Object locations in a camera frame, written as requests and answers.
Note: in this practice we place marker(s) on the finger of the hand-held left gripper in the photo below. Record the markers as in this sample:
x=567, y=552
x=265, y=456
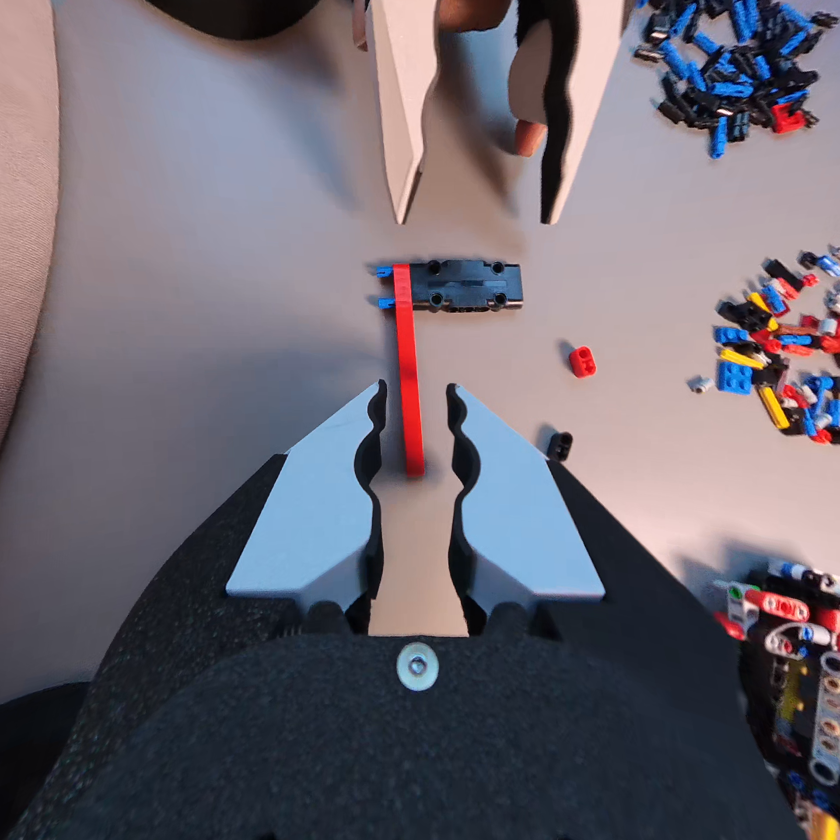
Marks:
x=400, y=85
x=594, y=65

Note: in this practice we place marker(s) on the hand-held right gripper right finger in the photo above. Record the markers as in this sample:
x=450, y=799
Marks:
x=525, y=525

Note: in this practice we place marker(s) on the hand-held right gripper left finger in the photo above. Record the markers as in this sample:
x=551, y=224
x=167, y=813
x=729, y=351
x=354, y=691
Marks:
x=308, y=525

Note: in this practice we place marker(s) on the long red lego beam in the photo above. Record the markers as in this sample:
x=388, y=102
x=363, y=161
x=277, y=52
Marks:
x=408, y=367

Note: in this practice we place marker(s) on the black lego frame block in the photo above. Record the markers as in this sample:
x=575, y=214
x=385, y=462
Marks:
x=472, y=285

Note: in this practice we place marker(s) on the small black lego connector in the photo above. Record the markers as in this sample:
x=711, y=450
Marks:
x=560, y=446

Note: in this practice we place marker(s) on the small red lego connector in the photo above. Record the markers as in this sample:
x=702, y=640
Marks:
x=582, y=363

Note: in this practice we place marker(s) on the small grey lego piece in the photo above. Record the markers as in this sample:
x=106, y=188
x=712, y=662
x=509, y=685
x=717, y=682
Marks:
x=701, y=384

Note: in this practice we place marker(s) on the partly built lego car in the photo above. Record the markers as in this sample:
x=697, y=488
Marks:
x=800, y=656

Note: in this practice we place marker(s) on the person's left hand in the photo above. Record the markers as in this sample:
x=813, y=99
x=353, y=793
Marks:
x=472, y=13

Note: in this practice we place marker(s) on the pile of black blue pegs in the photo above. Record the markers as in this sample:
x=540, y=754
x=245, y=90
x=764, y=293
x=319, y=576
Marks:
x=722, y=59

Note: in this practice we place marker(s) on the pile of mixed coloured bricks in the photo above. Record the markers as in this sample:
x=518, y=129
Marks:
x=768, y=341

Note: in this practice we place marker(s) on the person's black trousers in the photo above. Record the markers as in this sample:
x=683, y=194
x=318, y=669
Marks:
x=23, y=735

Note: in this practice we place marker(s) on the red lego frame piece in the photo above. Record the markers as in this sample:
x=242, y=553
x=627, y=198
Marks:
x=786, y=118

